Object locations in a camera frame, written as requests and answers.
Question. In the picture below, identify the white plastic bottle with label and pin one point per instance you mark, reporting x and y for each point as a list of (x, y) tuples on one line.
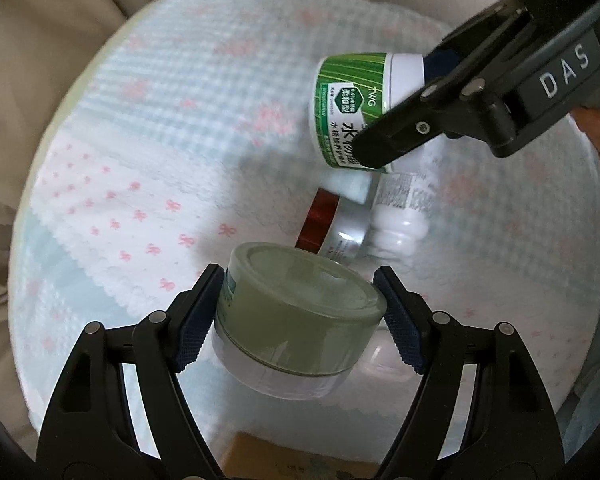
[(396, 220)]

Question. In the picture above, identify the checked blanket with pink bows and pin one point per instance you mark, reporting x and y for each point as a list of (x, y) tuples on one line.
[(170, 160)]

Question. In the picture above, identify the white jar with green striped label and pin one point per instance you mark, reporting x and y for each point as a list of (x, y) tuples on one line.
[(340, 85)]

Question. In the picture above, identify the jar with olive green lid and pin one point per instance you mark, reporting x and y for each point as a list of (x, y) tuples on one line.
[(300, 305)]

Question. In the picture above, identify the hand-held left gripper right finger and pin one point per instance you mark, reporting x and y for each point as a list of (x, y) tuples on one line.
[(403, 321)]

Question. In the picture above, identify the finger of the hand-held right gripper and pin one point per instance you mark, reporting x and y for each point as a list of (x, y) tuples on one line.
[(400, 137), (442, 62)]

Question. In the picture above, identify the light blue cloth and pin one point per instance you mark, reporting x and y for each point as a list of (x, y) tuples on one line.
[(587, 410)]

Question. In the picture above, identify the brown cardboard box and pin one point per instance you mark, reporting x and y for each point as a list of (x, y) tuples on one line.
[(280, 460)]

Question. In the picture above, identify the silver jar with red lid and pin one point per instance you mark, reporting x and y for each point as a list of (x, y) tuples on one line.
[(320, 216)]

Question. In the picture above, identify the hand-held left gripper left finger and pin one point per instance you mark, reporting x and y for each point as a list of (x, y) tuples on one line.
[(199, 317)]

